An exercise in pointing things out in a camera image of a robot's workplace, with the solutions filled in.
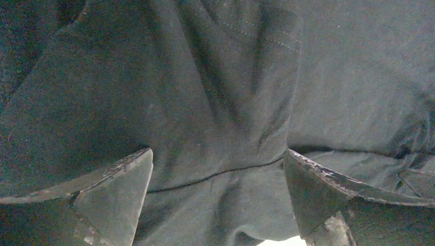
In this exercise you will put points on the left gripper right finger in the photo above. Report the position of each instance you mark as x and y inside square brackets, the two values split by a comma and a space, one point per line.
[331, 208]

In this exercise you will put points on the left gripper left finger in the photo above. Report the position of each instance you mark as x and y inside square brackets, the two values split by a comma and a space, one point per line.
[98, 207]

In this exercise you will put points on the black t shirt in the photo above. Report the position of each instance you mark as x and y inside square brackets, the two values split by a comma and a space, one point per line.
[218, 90]

